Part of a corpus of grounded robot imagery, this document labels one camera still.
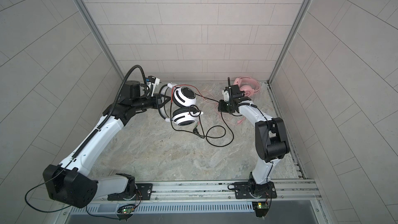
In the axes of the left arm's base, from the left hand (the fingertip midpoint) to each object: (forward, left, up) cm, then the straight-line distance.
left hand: (172, 96), depth 72 cm
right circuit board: (-41, -41, -28) cm, 64 cm away
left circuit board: (-43, +17, -23) cm, 51 cm away
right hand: (+8, -23, -20) cm, 32 cm away
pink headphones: (+24, -45, -19) cm, 54 cm away
